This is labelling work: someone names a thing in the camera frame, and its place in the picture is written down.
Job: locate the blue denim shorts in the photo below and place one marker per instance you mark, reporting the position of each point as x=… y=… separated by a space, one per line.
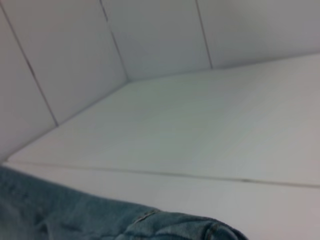
x=75 y=220

